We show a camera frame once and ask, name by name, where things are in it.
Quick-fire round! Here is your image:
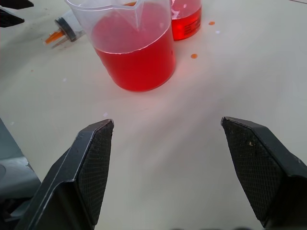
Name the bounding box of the small clear beaker red liquid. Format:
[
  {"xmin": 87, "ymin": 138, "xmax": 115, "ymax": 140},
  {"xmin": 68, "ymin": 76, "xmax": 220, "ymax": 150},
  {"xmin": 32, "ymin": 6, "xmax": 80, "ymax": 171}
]
[{"xmin": 170, "ymin": 0, "xmax": 202, "ymax": 41}]

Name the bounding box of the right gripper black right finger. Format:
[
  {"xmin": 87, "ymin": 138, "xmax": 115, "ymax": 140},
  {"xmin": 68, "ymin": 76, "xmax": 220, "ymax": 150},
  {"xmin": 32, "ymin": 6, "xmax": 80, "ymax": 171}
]
[{"xmin": 221, "ymin": 116, "xmax": 307, "ymax": 230}]

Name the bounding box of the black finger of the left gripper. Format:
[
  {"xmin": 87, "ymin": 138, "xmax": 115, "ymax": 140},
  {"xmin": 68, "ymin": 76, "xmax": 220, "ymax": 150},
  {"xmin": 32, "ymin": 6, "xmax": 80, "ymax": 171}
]
[
  {"xmin": 0, "ymin": 8, "xmax": 25, "ymax": 28},
  {"xmin": 0, "ymin": 0, "xmax": 35, "ymax": 8}
]

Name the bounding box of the clear syringe orange plunger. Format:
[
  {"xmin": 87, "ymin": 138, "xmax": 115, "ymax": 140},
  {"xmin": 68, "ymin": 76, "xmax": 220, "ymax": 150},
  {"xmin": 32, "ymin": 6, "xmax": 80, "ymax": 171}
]
[{"xmin": 45, "ymin": 10, "xmax": 85, "ymax": 49}]

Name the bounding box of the large clear beaker red liquid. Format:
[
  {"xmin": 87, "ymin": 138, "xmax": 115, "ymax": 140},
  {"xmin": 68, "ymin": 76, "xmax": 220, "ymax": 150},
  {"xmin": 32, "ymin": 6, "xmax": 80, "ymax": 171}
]
[{"xmin": 64, "ymin": 0, "xmax": 177, "ymax": 92}]

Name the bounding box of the silver robot body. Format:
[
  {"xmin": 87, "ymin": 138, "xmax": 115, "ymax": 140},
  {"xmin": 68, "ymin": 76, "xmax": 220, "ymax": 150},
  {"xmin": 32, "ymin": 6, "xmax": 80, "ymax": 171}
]
[{"xmin": 0, "ymin": 117, "xmax": 42, "ymax": 224}]

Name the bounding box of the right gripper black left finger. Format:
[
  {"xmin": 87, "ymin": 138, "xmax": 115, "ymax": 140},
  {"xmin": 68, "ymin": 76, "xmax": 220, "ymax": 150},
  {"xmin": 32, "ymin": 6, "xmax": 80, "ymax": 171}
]
[{"xmin": 15, "ymin": 118, "xmax": 115, "ymax": 230}]

